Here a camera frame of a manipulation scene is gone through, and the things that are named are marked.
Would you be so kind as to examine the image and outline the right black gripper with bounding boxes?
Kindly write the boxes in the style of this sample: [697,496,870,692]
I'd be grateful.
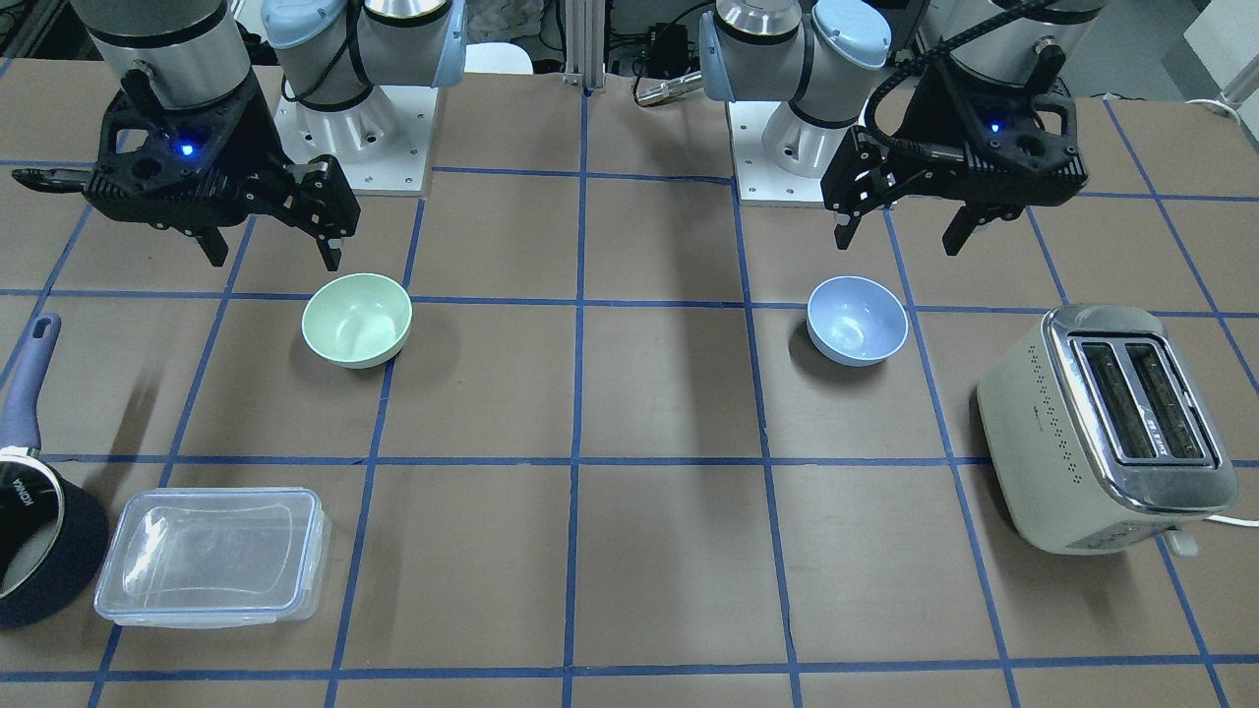
[13,68,361,272]

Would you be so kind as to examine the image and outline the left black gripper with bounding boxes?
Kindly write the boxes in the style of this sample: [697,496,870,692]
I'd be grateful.
[821,69,1089,257]

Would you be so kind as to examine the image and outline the blue bowl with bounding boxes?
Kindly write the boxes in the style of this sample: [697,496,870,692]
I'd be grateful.
[806,276,909,368]

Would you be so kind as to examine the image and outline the green bowl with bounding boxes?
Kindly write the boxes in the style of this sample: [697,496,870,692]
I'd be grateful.
[300,272,413,369]

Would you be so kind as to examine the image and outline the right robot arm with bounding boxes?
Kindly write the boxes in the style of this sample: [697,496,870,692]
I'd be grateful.
[13,1,468,270]

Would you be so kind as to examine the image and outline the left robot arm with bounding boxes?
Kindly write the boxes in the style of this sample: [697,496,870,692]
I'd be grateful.
[697,1,1105,256]

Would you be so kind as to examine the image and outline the cream toaster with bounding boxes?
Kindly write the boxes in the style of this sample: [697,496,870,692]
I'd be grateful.
[976,304,1239,559]

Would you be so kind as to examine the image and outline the black power adapter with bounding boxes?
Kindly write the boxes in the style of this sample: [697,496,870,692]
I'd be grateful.
[643,24,689,78]

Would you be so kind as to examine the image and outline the clear plastic container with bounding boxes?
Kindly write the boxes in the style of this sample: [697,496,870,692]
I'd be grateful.
[93,488,331,630]

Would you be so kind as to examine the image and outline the dark blue saucepan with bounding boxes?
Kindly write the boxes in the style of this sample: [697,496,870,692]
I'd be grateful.
[1,312,110,630]

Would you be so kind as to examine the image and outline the black braided cable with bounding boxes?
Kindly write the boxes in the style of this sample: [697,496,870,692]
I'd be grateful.
[864,0,1058,157]

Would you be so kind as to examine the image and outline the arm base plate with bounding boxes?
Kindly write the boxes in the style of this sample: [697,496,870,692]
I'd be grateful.
[726,100,867,207]
[273,86,439,197]

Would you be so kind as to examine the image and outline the aluminium frame post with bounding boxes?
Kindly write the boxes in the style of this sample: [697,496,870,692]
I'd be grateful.
[558,0,607,94]

